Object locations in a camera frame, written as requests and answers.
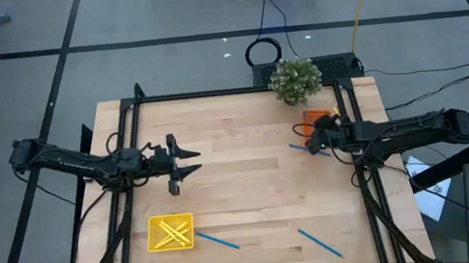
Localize yellow plastic basket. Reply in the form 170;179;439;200
144;211;198;254

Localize coiled black cable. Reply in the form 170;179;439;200
243;35;284;69

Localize black desk leg bar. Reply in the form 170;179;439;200
407;143;469;195

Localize potted green plant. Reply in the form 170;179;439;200
265;53;326;109

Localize black aluminium table frame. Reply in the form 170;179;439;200
47;55;436;263

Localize orange plastic basket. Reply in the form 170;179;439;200
301;107;333;128

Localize hanging black cables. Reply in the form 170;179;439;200
252;0;300;64

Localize white paper sheet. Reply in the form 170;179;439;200
404;151;457;225

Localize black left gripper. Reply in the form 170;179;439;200
131;130;206;200

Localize black perforated equipment box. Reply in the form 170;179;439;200
251;51;365;90

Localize hanging yellow cable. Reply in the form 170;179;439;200
346;0;381;54

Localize black corner bracket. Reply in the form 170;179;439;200
131;82;147;101

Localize black floor cable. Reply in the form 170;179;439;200
364;59;469;81

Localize blue pencil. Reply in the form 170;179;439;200
297;224;344;262
195;228;241;254
289;138;332;161

